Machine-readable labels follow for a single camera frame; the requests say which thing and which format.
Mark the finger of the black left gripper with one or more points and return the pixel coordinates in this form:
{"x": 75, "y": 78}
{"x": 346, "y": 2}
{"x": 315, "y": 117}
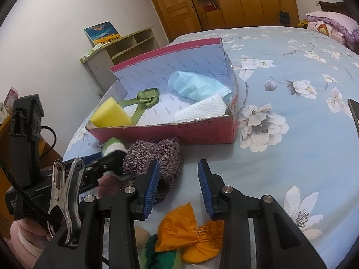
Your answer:
{"x": 96, "y": 165}

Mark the yellow sponge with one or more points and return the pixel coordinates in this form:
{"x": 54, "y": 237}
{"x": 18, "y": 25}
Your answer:
{"x": 110, "y": 114}

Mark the black hanging bag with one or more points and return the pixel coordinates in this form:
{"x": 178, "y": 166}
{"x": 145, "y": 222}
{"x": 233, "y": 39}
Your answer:
{"x": 284, "y": 18}

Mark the blue landscape painting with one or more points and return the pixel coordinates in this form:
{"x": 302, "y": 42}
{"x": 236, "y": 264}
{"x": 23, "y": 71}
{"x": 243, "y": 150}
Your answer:
{"x": 102, "y": 33}

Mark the white paper towel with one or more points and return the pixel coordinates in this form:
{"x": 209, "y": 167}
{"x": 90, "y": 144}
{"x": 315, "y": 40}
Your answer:
{"x": 211, "y": 107}

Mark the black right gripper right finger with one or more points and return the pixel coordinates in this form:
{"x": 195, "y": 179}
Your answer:
{"x": 279, "y": 242}

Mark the light blue face mask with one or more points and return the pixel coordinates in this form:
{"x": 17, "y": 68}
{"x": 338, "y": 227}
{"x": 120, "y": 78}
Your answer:
{"x": 197, "y": 87}

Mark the pink round sponge puff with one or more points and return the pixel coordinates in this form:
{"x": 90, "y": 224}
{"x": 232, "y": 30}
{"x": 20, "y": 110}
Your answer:
{"x": 108, "y": 186}

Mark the dark wooden headboard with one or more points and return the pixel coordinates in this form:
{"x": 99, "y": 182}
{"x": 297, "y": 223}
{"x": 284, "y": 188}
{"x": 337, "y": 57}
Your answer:
{"x": 338, "y": 7}

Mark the yellow plush toy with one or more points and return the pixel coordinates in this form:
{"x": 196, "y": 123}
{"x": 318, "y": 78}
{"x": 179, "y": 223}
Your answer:
{"x": 303, "y": 24}

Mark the green knit scrubber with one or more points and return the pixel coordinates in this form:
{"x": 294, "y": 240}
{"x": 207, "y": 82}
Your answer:
{"x": 150, "y": 259}

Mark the purple frilled pillow far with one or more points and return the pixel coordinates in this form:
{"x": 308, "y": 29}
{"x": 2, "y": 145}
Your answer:
{"x": 337, "y": 26}

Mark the person's left hand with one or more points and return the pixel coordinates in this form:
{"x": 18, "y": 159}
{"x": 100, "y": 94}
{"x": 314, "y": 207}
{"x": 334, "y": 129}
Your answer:
{"x": 27, "y": 241}

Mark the wooden wardrobe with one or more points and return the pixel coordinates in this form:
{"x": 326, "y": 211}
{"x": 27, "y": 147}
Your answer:
{"x": 215, "y": 14}

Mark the wooden door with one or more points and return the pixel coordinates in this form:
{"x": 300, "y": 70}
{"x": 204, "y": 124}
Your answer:
{"x": 178, "y": 17}

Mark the orange fabric bow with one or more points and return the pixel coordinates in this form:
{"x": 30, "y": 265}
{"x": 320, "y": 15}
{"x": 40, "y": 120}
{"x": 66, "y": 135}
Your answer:
{"x": 179, "y": 231}

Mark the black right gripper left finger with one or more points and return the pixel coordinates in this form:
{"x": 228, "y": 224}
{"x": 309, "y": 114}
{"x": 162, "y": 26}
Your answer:
{"x": 107, "y": 234}

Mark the metal spring clip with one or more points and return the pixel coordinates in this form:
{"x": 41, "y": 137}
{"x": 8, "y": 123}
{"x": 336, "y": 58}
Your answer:
{"x": 64, "y": 200}

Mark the green satin ribbon bow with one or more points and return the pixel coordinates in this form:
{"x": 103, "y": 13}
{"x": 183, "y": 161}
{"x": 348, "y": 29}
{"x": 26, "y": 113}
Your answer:
{"x": 144, "y": 100}

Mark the black phone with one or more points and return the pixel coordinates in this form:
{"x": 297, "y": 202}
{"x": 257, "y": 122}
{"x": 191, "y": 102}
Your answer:
{"x": 354, "y": 109}

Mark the green white knit sock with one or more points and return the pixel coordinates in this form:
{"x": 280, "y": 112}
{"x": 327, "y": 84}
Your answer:
{"x": 113, "y": 145}

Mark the beige shelf desk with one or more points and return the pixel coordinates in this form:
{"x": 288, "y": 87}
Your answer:
{"x": 127, "y": 47}

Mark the green white box on desk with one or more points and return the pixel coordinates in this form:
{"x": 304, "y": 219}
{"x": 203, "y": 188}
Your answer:
{"x": 92, "y": 52}

